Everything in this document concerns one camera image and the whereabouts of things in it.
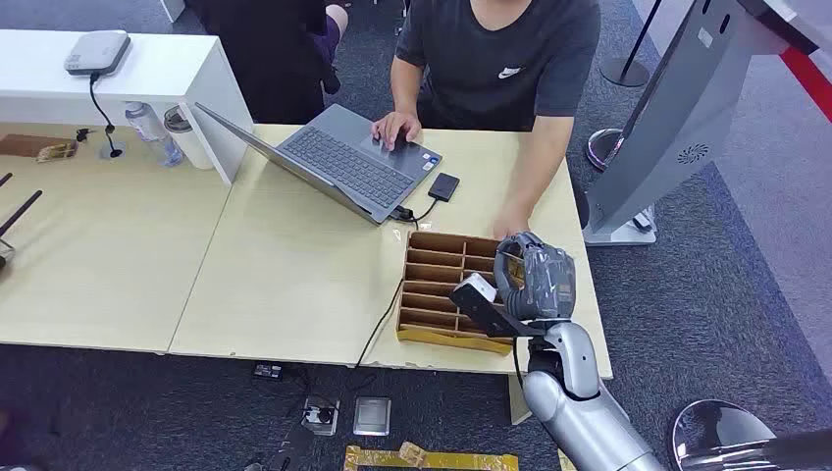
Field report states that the person's right hand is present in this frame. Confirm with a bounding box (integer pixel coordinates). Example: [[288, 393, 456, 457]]
[[371, 111, 424, 153]]

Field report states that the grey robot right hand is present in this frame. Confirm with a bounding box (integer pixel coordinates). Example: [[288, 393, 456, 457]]
[[493, 232, 579, 323]]

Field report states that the person's left hand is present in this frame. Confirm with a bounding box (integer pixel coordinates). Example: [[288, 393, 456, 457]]
[[491, 206, 533, 241]]

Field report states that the small black card reader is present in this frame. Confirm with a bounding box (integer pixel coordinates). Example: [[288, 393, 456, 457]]
[[427, 172, 461, 203]]

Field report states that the person in dark clothing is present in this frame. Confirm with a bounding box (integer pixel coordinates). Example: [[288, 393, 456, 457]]
[[184, 0, 349, 126]]

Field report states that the grey laptop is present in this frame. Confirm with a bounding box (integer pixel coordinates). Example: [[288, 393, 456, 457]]
[[193, 101, 443, 227]]

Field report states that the cardboard divider box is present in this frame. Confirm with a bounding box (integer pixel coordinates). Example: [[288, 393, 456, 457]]
[[395, 230, 523, 356]]

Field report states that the chrome stanchion base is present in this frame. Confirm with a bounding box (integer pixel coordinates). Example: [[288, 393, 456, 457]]
[[585, 127, 626, 173]]

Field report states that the black stanchion pole with base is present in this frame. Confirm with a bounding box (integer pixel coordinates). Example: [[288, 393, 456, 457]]
[[598, 0, 665, 89]]

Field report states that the grey kiosk stand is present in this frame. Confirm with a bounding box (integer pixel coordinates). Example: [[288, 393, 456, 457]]
[[582, 0, 821, 247]]

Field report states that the yellow tape strip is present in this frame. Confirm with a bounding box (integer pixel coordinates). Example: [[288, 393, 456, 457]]
[[342, 441, 521, 471]]

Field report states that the white cup with lid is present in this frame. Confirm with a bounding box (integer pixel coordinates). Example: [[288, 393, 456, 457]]
[[162, 105, 217, 173]]

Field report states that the metal floor plate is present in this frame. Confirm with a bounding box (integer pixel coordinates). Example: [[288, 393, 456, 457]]
[[351, 396, 393, 438]]

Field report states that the chrome chair base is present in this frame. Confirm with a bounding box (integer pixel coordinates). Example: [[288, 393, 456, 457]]
[[670, 398, 832, 471]]

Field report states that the white counter shelf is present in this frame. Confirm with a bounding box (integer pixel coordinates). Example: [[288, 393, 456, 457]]
[[0, 28, 255, 187]]

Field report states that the clear water bottle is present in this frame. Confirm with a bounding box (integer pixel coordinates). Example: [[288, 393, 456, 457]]
[[123, 101, 185, 169]]

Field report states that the metal floor socket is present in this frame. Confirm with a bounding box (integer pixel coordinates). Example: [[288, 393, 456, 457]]
[[301, 394, 341, 438]]

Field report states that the grey router box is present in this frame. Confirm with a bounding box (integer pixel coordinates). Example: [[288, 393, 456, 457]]
[[63, 29, 131, 78]]

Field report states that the red barrier belt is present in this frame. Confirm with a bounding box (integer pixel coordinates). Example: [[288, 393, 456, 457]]
[[778, 45, 832, 126]]

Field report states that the pale wrist camera, black bracket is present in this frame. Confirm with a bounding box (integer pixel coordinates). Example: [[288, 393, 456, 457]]
[[449, 273, 547, 340]]

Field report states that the thin black cable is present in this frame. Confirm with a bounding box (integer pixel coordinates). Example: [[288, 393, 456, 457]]
[[352, 197, 441, 373]]

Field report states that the black router cable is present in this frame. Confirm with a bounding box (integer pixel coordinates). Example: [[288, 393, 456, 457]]
[[87, 73, 126, 159]]

